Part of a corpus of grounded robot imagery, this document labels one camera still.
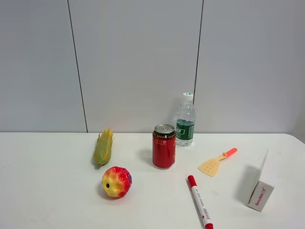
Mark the red white marker pen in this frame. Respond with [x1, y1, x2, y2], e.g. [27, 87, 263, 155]
[187, 175, 214, 229]

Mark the red soda can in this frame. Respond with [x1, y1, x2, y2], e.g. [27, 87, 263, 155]
[152, 124, 176, 169]

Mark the clear plastic water bottle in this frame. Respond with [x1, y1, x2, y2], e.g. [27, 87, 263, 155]
[176, 93, 195, 147]

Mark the toy corn cob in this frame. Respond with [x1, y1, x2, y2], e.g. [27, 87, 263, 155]
[93, 129, 113, 167]

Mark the red yellow toy fruit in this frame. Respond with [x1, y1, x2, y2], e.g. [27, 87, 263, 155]
[102, 166, 132, 198]

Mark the white cardboard box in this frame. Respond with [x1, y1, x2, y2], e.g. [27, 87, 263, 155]
[247, 149, 275, 212]

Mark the yellow toy spatula orange handle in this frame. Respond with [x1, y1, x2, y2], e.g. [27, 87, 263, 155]
[198, 148, 237, 177]

